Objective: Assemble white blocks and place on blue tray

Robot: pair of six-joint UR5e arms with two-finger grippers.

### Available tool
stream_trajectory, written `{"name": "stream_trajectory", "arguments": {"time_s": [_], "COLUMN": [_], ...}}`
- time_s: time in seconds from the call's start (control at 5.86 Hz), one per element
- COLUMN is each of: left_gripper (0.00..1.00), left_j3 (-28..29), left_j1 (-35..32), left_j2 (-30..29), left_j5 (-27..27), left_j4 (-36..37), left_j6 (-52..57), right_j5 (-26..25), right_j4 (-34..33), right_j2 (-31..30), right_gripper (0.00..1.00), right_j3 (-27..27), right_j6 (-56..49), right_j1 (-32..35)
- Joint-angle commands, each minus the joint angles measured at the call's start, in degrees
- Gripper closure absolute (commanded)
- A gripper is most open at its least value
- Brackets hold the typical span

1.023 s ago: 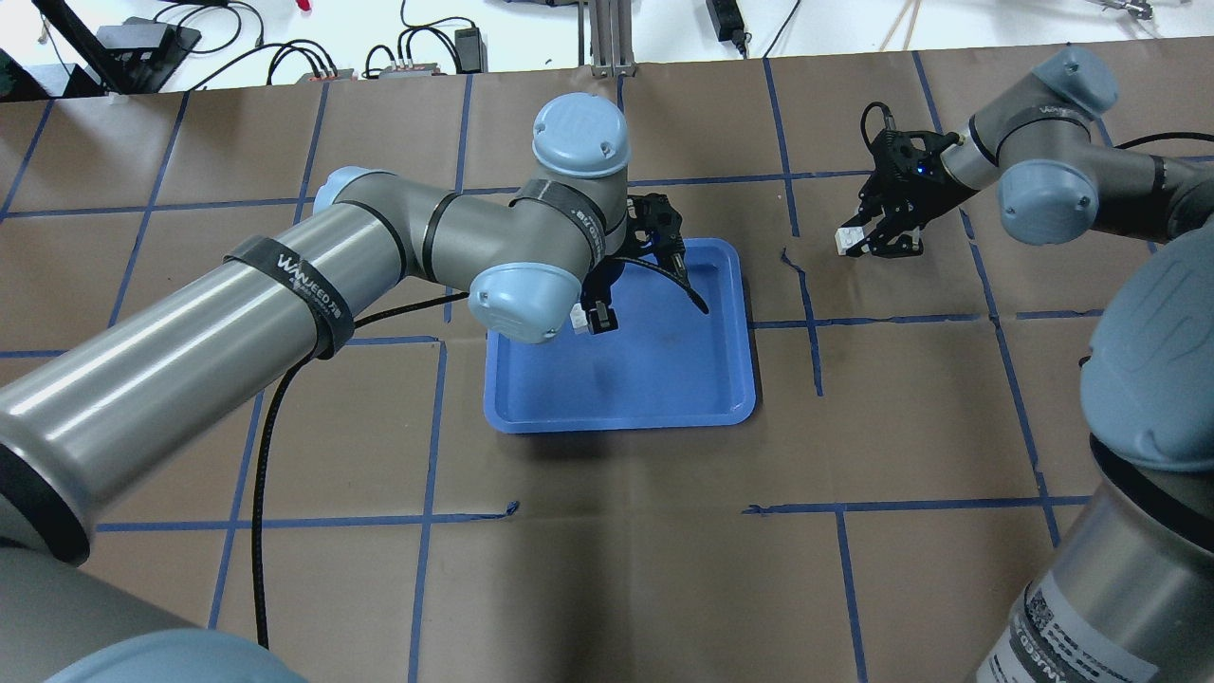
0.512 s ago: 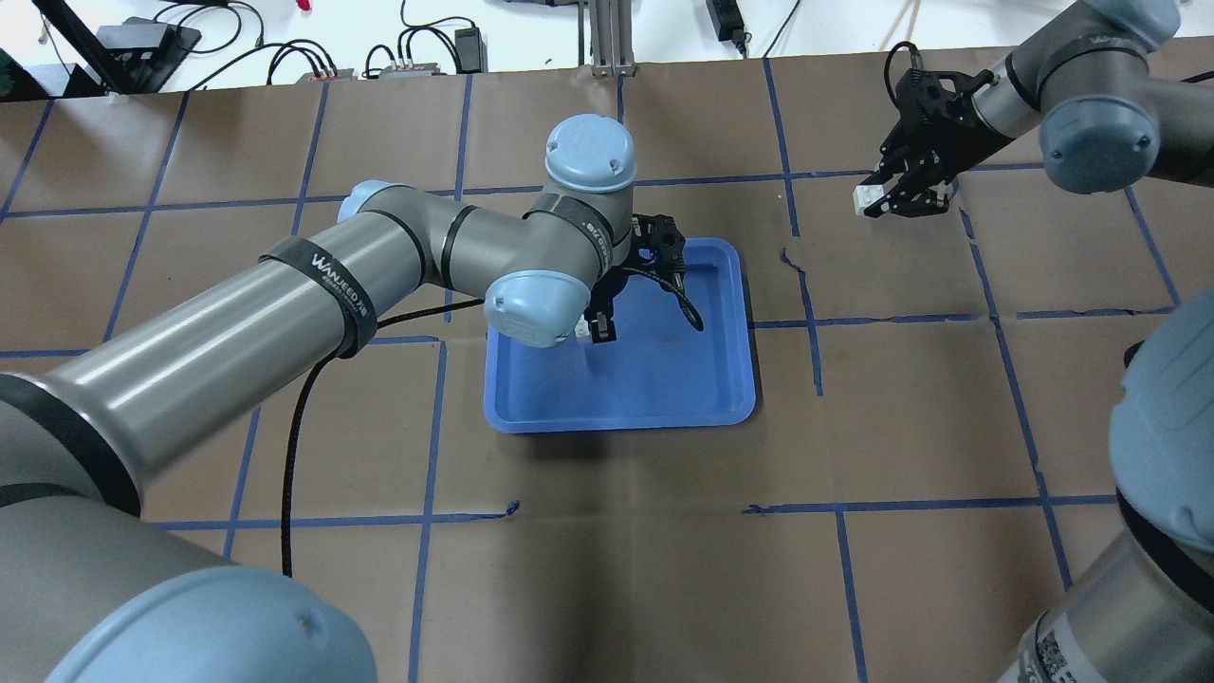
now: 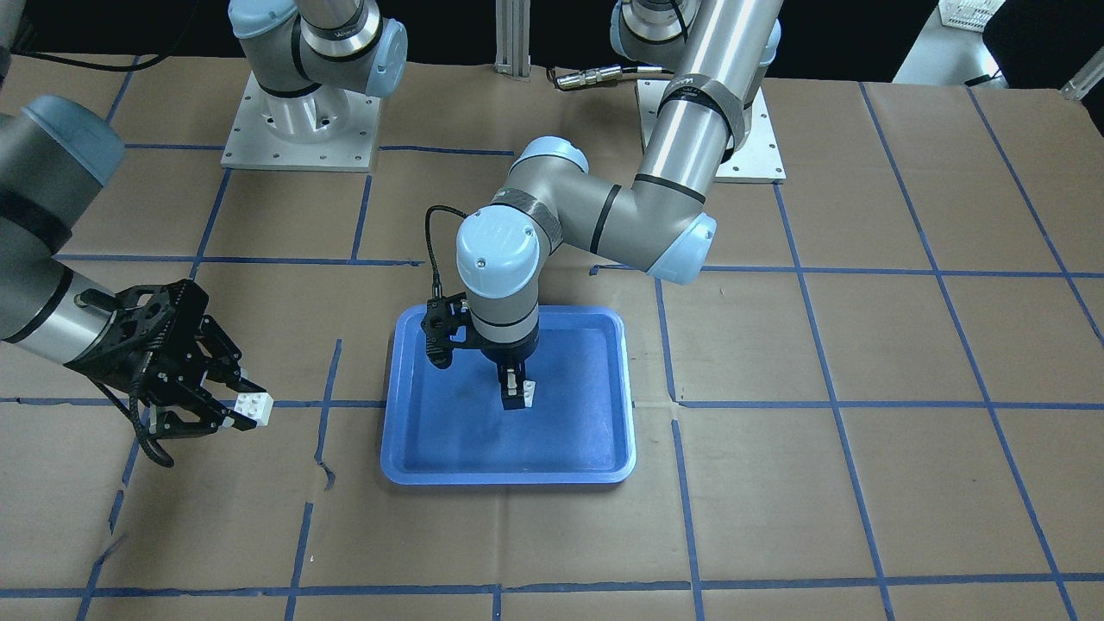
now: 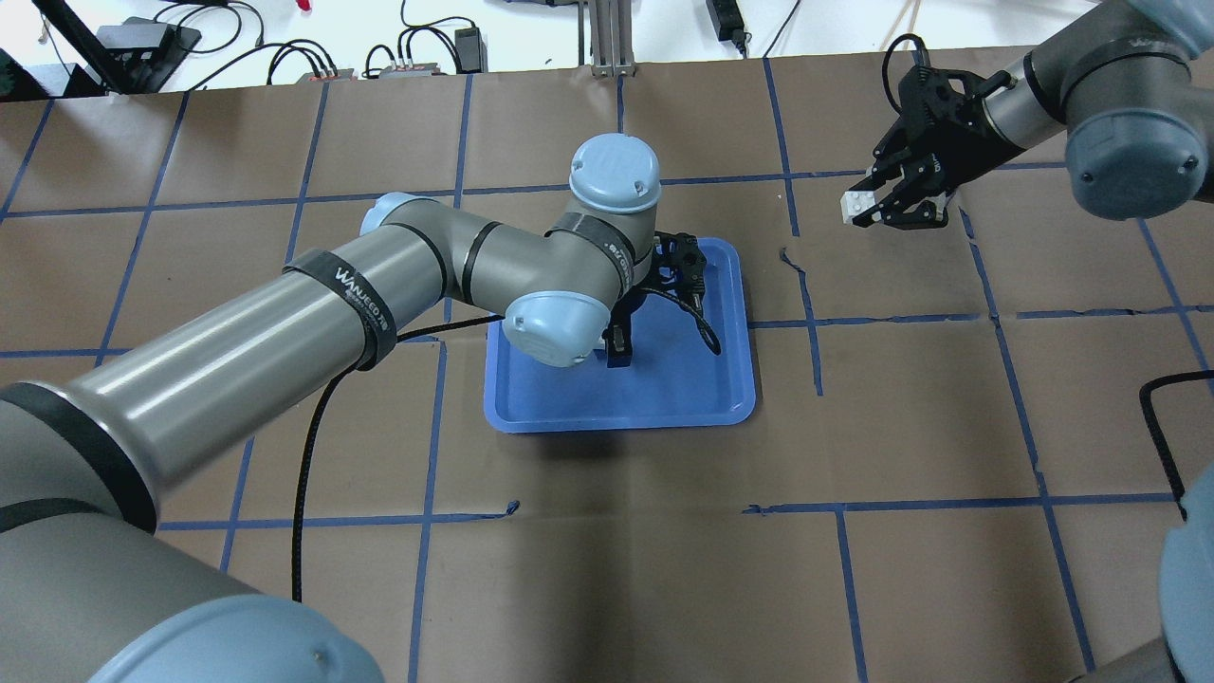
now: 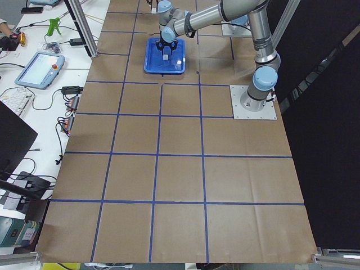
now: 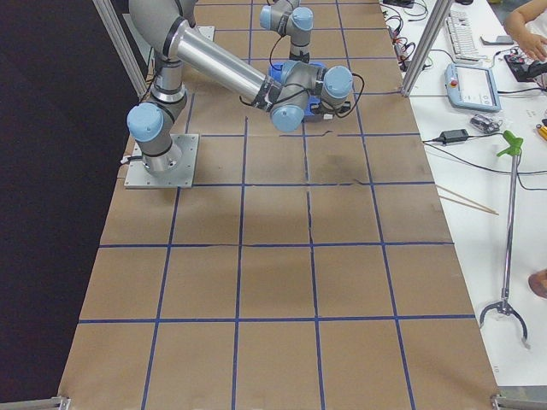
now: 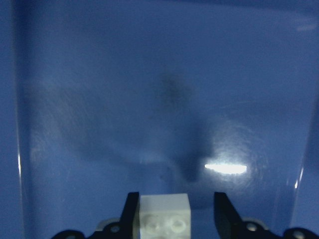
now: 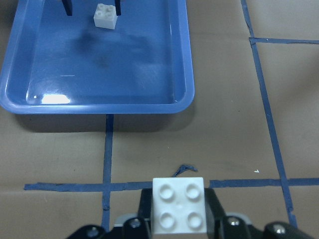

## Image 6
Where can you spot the person hand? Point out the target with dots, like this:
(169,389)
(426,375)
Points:
(533,45)

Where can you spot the blue plastic tray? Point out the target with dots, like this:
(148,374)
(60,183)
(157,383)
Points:
(304,96)

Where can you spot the white keyboard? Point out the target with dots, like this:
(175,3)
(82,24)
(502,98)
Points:
(457,26)

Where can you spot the teach pendant tablet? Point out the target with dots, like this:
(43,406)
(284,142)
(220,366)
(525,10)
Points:
(472,88)

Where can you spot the black power adapter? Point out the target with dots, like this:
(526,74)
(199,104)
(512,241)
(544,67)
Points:
(454,136)

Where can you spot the wooden chopstick pair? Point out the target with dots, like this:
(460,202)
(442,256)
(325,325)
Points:
(452,196)

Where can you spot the brown paper table cover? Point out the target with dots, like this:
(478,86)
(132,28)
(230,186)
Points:
(308,270)

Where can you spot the green handled reach grabber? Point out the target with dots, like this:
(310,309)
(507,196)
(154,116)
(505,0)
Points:
(503,306)

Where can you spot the aluminium frame post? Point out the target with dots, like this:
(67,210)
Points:
(115,23)
(436,19)

